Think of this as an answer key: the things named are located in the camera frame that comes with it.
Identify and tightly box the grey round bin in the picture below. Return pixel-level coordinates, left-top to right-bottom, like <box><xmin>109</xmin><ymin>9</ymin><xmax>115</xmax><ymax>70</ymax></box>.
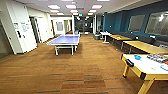
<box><xmin>94</xmin><ymin>33</ymin><xmax>101</xmax><ymax>41</ymax></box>

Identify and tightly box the blue ping-pong table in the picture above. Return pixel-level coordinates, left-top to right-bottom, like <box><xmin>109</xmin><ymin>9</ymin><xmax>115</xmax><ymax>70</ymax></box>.
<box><xmin>45</xmin><ymin>33</ymin><xmax>81</xmax><ymax>56</ymax></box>

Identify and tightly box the small white table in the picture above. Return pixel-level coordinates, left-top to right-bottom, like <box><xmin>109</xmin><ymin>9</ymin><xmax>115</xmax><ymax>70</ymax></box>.
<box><xmin>99</xmin><ymin>31</ymin><xmax>113</xmax><ymax>44</ymax></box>

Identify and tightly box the framed hallway window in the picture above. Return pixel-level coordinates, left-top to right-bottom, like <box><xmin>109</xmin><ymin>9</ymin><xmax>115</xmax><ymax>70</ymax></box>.
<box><xmin>54</xmin><ymin>21</ymin><xmax>64</xmax><ymax>33</ymax></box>

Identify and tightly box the small yellow table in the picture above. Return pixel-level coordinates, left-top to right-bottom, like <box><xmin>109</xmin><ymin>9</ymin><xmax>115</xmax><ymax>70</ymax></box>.
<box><xmin>109</xmin><ymin>34</ymin><xmax>133</xmax><ymax>50</ymax></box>

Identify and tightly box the rectangular ceiling light panel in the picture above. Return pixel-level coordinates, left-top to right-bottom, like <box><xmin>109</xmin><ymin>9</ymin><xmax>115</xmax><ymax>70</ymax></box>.
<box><xmin>69</xmin><ymin>9</ymin><xmax>79</xmax><ymax>14</ymax></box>
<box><xmin>88</xmin><ymin>9</ymin><xmax>98</xmax><ymax>14</ymax></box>
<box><xmin>47</xmin><ymin>4</ymin><xmax>61</xmax><ymax>10</ymax></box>
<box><xmin>91</xmin><ymin>4</ymin><xmax>103</xmax><ymax>10</ymax></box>
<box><xmin>65</xmin><ymin>4</ymin><xmax>78</xmax><ymax>10</ymax></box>
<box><xmin>49</xmin><ymin>9</ymin><xmax>60</xmax><ymax>14</ymax></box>

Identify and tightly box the long dark bench sofa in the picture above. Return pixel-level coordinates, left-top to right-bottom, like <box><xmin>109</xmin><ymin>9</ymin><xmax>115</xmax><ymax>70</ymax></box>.
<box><xmin>111</xmin><ymin>30</ymin><xmax>134</xmax><ymax>38</ymax></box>

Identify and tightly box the solid blue bowl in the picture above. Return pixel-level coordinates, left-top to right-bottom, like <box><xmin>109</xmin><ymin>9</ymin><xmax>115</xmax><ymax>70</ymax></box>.
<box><xmin>134</xmin><ymin>55</ymin><xmax>142</xmax><ymax>61</ymax></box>

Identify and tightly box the medium interior window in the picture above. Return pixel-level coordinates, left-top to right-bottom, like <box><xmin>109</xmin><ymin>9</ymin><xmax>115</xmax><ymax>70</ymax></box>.
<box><xmin>128</xmin><ymin>14</ymin><xmax>146</xmax><ymax>33</ymax></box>

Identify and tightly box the large yellow table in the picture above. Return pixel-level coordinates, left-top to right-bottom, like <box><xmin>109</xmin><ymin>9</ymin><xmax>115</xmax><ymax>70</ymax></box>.
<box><xmin>122</xmin><ymin>39</ymin><xmax>168</xmax><ymax>56</ymax></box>

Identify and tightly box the white yellow-legged game table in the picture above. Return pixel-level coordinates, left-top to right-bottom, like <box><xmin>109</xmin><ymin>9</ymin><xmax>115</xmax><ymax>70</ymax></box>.
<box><xmin>120</xmin><ymin>53</ymin><xmax>168</xmax><ymax>94</ymax></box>

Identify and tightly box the dark grey sofa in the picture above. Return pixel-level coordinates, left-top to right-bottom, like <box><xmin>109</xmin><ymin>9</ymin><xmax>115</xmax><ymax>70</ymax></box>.
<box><xmin>136</xmin><ymin>34</ymin><xmax>168</xmax><ymax>48</ymax></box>

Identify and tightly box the purple board game box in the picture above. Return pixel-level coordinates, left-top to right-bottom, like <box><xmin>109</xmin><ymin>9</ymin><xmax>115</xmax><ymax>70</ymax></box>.
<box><xmin>146</xmin><ymin>53</ymin><xmax>163</xmax><ymax>64</ymax></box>

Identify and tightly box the large interior window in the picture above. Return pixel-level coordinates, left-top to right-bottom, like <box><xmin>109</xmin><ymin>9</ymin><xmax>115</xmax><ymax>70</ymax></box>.
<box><xmin>145</xmin><ymin>10</ymin><xmax>168</xmax><ymax>37</ymax></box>

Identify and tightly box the white wall notice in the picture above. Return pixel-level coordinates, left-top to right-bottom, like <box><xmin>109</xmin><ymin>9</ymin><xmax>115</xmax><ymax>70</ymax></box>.
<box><xmin>21</xmin><ymin>23</ymin><xmax>30</xmax><ymax>33</ymax></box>

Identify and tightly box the black wall card reader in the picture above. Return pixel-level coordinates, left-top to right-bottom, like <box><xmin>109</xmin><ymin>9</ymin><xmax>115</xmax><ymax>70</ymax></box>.
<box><xmin>16</xmin><ymin>30</ymin><xmax>22</xmax><ymax>39</ymax></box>

